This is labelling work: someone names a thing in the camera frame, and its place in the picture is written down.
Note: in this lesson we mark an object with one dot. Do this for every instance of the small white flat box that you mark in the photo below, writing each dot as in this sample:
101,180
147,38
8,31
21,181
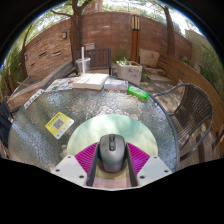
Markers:
116,84

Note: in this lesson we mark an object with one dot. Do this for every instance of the white number plate sign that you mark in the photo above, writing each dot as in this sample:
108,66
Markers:
33,99

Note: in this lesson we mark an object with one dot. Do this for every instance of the stone raised planter bed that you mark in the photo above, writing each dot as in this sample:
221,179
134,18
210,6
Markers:
36,83

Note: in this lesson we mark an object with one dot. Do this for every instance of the black wall light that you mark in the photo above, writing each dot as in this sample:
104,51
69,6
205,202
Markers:
26,57
64,35

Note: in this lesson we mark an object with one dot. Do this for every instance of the green packet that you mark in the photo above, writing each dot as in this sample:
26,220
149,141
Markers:
137,92

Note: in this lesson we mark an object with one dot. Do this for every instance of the grey wall box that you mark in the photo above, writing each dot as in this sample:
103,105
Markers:
90,46

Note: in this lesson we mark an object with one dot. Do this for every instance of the green mouse pad, pink rest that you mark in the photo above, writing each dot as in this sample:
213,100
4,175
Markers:
111,126

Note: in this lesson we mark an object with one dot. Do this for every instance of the curved wooden slat fence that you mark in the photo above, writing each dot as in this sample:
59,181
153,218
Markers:
190,75

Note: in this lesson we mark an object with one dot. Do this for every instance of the dark wooden slatted chair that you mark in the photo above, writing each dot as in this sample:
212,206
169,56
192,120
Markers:
100,58

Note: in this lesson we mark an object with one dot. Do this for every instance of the beige stone slab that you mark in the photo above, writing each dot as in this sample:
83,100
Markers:
149,58

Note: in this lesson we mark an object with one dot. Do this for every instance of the slim tree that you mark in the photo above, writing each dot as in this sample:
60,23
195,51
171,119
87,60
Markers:
170,36

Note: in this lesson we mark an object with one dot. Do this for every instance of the white book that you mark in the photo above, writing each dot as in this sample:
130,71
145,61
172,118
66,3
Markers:
90,81

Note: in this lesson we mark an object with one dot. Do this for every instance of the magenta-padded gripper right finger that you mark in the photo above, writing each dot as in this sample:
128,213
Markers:
155,169

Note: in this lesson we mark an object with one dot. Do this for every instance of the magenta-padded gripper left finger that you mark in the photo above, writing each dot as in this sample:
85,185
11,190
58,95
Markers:
68,170

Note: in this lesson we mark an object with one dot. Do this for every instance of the dark grey computer mouse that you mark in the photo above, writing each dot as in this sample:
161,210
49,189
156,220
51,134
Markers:
112,155

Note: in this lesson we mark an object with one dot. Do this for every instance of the concrete planter with plants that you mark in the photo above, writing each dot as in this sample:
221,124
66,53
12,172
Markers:
129,73

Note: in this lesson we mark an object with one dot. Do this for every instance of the wooden garden lamp post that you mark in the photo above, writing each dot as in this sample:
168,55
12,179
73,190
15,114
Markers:
135,36

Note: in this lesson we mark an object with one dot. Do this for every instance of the large tree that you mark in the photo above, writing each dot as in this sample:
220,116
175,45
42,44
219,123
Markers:
76,33

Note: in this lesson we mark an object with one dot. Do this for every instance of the dark wicker chair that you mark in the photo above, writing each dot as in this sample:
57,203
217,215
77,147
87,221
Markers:
193,110

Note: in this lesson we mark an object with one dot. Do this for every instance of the yellow square card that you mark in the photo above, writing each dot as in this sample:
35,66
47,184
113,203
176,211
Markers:
59,124

